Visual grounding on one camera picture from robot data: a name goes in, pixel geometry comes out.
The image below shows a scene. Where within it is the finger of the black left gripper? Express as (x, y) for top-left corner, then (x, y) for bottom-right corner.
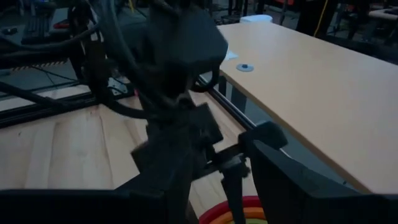
(220, 161), (251, 224)
(165, 177), (200, 224)

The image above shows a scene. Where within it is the large red plastic bowl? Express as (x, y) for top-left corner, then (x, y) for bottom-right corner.
(198, 195), (262, 224)

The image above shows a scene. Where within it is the white paper sheet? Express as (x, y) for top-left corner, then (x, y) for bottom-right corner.
(224, 49), (239, 62)

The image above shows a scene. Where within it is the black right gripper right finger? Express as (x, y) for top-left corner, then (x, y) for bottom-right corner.
(238, 121), (398, 224)

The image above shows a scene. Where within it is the black table frame rail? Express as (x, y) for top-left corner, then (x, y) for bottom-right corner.
(197, 76), (259, 130)

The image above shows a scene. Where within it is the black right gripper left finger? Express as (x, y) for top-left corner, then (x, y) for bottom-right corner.
(0, 189), (167, 224)

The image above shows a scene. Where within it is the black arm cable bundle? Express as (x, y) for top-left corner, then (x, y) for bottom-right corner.
(0, 24), (103, 65)

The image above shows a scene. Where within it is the orange plastic bowl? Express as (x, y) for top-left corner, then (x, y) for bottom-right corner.
(208, 206), (267, 224)

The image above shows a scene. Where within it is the white rounded box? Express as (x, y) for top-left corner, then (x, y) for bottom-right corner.
(239, 14), (274, 24)

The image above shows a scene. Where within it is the light wooden desk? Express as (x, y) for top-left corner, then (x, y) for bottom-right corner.
(216, 21), (398, 194)

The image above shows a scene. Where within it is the grey round desk grommet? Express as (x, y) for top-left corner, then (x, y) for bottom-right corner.
(236, 63), (255, 73)

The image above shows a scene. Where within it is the yellow cable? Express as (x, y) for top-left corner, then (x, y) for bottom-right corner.
(312, 0), (330, 38)

